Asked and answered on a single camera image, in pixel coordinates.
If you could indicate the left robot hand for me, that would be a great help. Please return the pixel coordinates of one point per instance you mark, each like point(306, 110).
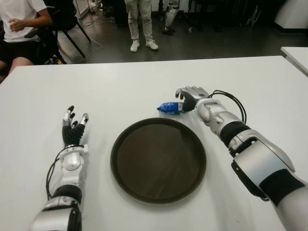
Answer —
point(72, 133)

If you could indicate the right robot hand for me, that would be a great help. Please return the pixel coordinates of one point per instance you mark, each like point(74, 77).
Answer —
point(195, 95)

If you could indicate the blue Oreo packet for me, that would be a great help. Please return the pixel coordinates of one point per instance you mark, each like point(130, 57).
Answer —
point(168, 107)

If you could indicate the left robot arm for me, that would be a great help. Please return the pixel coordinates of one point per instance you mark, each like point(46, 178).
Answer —
point(69, 161)

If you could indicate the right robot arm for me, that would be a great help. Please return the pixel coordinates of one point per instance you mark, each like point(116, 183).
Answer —
point(252, 156)

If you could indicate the yellow black floor object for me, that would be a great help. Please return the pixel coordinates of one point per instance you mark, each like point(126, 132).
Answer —
point(57, 61)

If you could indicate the round dark brown tray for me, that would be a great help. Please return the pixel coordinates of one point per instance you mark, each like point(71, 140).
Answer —
point(158, 161)

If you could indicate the white humanoid robot legs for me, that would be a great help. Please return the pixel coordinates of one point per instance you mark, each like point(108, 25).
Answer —
point(169, 16)

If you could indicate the standing person beige trousers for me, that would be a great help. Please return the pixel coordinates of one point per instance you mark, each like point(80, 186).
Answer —
point(142, 21)

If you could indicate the grey metal folding stand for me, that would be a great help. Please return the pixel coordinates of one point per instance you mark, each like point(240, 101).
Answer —
point(255, 16)

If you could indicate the white side table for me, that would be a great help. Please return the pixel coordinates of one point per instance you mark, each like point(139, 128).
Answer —
point(298, 57)

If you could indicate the black chair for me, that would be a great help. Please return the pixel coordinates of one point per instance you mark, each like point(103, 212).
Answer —
point(60, 14)

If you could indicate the seated person white shirt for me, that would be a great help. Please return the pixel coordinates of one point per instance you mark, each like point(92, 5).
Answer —
point(16, 26)

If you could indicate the white panel cart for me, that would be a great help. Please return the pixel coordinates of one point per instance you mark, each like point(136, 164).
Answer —
point(80, 8)

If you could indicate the white cabinet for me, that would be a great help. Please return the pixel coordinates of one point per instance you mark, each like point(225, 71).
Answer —
point(293, 14)

